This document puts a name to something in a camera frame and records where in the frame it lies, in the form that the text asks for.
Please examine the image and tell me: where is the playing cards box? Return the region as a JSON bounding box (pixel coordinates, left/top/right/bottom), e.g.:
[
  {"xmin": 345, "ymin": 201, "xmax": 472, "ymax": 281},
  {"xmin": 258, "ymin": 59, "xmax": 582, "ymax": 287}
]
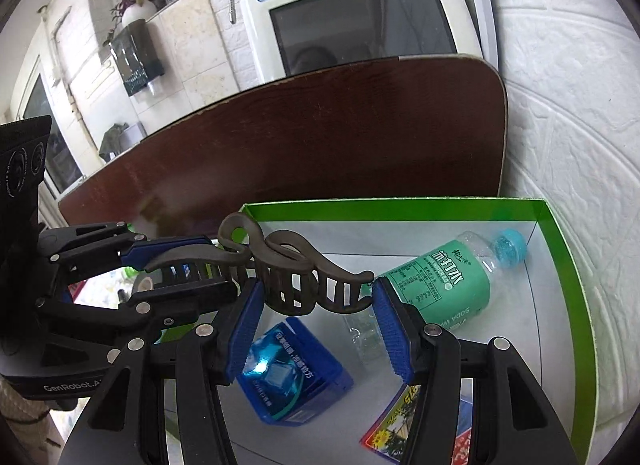
[{"xmin": 359, "ymin": 378, "xmax": 473, "ymax": 465}]

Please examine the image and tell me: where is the brown plastic hair claw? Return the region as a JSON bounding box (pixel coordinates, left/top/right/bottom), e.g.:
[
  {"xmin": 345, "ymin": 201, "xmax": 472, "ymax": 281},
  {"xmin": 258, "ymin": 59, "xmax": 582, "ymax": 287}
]
[{"xmin": 144, "ymin": 213, "xmax": 374, "ymax": 317}]

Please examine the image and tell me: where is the blue square box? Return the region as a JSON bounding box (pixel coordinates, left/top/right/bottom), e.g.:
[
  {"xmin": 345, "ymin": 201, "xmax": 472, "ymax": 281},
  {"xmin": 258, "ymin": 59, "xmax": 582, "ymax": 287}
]
[{"xmin": 238, "ymin": 317, "xmax": 354, "ymax": 427}]

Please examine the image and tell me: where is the black tape roll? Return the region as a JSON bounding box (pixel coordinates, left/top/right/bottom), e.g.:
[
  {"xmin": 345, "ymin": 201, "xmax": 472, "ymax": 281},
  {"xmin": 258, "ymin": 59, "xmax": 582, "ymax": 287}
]
[{"xmin": 131, "ymin": 269, "xmax": 162, "ymax": 296}]

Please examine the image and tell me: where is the dark cloth on counter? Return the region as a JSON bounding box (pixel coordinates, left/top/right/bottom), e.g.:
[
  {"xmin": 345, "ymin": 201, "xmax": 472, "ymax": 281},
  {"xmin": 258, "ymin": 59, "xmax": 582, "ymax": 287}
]
[{"xmin": 99, "ymin": 123, "xmax": 130, "ymax": 163}]

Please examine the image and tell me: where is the green cardboard box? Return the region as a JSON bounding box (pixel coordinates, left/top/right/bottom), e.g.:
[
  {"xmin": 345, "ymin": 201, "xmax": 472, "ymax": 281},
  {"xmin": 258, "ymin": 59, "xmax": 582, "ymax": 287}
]
[{"xmin": 218, "ymin": 198, "xmax": 597, "ymax": 464}]

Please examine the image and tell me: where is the plastic water bottle green label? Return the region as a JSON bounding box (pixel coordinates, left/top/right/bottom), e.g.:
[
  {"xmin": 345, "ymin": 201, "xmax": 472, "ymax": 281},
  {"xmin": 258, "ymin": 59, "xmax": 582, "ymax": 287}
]
[{"xmin": 382, "ymin": 229, "xmax": 527, "ymax": 331}]

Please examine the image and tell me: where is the potted plant white vase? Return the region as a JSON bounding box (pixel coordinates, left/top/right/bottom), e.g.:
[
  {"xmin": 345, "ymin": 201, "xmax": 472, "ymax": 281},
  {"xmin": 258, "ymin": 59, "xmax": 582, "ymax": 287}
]
[{"xmin": 103, "ymin": 0, "xmax": 160, "ymax": 47}]

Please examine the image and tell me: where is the white water purifier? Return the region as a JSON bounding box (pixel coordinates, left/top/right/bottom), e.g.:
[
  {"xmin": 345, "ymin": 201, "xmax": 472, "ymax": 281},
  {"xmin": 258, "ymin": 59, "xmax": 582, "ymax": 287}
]
[{"xmin": 240, "ymin": 0, "xmax": 499, "ymax": 83}]

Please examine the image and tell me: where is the dark wall dispenser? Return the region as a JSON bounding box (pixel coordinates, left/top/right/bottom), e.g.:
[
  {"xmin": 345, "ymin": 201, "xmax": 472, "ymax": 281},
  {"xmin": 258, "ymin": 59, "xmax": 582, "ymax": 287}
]
[{"xmin": 110, "ymin": 19, "xmax": 165, "ymax": 97}]

